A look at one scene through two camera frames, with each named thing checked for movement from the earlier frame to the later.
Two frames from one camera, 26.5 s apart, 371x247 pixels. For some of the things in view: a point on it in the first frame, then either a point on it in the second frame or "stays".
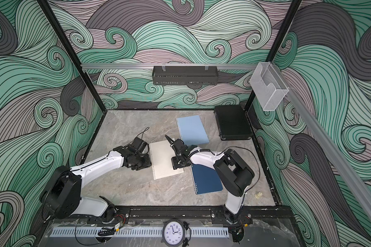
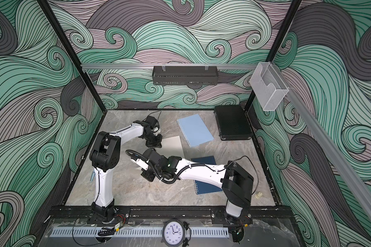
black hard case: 232,122 stays
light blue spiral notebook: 191,130 stays
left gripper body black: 141,162 → 153,141
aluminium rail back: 169,67 stays
